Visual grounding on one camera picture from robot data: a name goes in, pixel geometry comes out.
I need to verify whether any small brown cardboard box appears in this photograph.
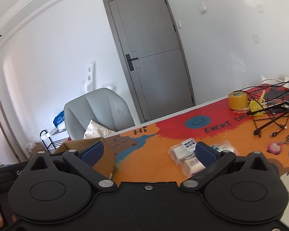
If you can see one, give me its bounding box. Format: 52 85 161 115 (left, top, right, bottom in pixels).
25 141 47 158

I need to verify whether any colourful cartoon table mat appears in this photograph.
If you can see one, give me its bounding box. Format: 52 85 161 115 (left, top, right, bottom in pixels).
103 82 289 195

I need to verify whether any yellow tape roll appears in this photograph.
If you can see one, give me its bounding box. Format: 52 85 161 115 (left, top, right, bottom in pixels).
228 92 248 110

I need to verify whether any white foam packing piece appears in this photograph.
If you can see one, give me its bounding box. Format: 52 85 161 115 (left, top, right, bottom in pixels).
81 62 95 94

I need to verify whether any open cardboard box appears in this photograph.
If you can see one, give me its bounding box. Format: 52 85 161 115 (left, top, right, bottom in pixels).
52 136 116 179

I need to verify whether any grey interior door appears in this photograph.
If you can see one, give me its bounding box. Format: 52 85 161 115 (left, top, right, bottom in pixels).
103 0 195 123

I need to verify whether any black metal shoe rack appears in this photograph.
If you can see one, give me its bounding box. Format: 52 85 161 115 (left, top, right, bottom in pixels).
39 128 69 154

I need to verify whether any white dotted cushion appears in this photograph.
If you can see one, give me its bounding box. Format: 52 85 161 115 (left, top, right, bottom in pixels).
83 121 115 139

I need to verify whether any pink round keychain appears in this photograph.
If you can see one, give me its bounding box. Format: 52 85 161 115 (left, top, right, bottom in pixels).
267 142 284 155

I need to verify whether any blue plastic bag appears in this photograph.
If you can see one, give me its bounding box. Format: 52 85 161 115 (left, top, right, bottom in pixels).
53 111 65 128

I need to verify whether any tangle of black cables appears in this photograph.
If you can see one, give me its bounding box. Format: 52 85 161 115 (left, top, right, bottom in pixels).
233 80 289 138

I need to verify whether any black phone stand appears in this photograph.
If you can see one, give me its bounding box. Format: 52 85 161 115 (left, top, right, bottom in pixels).
246 101 289 137

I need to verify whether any grey upholstered chair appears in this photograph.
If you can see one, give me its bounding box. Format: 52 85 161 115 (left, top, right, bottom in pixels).
64 88 135 140

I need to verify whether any white wall switch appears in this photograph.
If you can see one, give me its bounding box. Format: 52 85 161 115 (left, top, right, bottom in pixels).
198 2 207 14

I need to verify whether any yellow toy figure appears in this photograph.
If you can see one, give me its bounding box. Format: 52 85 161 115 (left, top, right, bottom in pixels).
249 90 266 117

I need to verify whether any black door handle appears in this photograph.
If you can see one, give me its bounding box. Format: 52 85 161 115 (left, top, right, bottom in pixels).
125 54 138 71

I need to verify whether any clear white pastry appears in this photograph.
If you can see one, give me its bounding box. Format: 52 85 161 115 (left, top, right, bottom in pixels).
168 138 197 165

